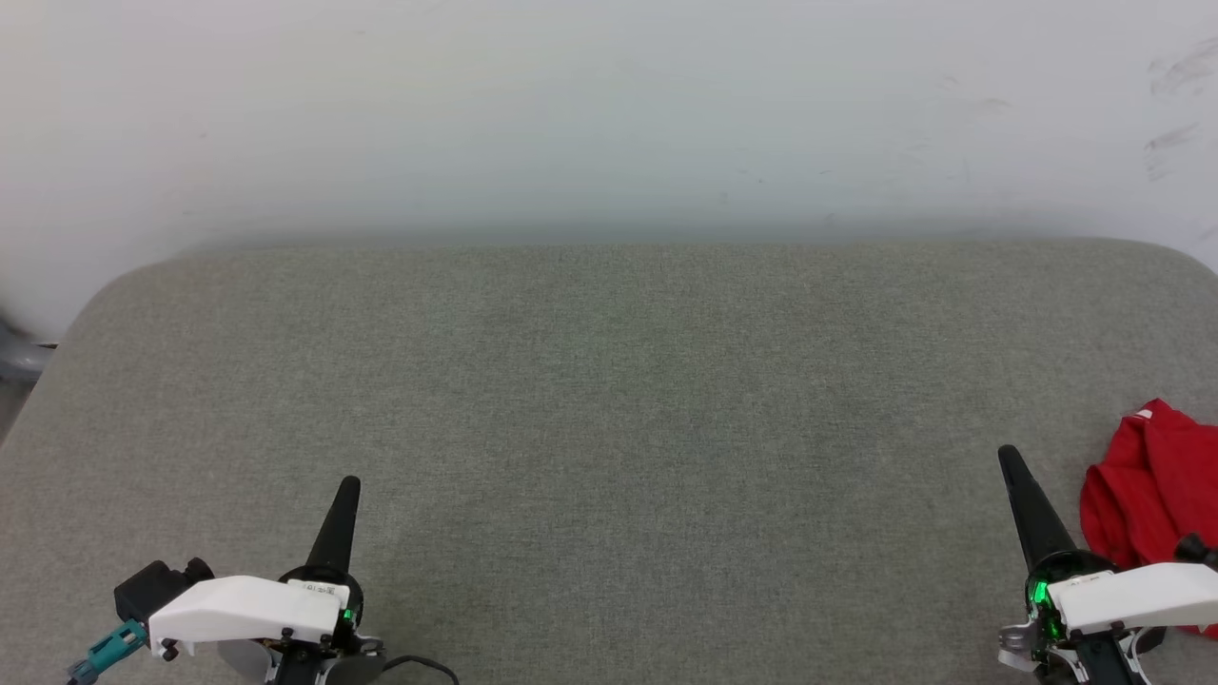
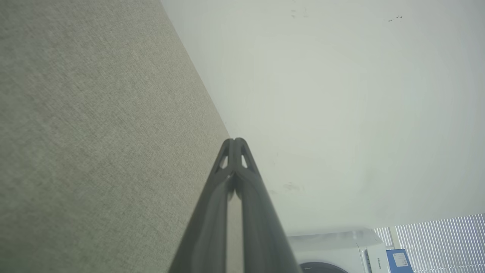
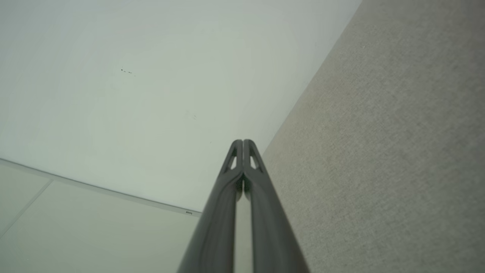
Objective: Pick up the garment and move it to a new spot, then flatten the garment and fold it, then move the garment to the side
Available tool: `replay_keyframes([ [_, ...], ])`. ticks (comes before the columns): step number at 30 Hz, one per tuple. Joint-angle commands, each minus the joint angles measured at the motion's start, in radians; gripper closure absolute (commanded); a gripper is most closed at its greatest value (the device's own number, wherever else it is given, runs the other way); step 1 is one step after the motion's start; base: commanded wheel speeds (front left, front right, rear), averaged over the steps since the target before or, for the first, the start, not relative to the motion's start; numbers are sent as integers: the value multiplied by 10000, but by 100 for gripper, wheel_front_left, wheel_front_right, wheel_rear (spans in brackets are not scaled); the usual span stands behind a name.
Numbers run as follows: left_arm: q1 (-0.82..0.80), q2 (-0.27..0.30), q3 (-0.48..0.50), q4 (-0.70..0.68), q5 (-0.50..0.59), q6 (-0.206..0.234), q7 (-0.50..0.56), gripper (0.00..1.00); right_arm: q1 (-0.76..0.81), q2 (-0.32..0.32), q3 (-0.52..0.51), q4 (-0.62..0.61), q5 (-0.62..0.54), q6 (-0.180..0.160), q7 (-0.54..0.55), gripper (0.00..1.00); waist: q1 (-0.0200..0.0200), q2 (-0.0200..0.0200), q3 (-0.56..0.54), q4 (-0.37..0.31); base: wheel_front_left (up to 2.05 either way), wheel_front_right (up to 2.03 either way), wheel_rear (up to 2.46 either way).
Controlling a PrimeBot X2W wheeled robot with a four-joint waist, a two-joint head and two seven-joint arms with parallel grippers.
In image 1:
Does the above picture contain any red and white sports jersey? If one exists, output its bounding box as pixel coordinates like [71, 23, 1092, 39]
[1079, 399, 1218, 638]

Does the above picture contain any teal cable connector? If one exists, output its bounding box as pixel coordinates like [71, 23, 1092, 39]
[66, 618, 150, 685]

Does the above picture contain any grey metal pipe frame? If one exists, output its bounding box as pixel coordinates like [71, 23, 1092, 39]
[0, 317, 58, 439]

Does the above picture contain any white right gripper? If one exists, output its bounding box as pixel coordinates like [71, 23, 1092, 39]
[996, 443, 1218, 639]

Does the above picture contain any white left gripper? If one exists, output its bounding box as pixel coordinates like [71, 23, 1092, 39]
[147, 475, 368, 660]

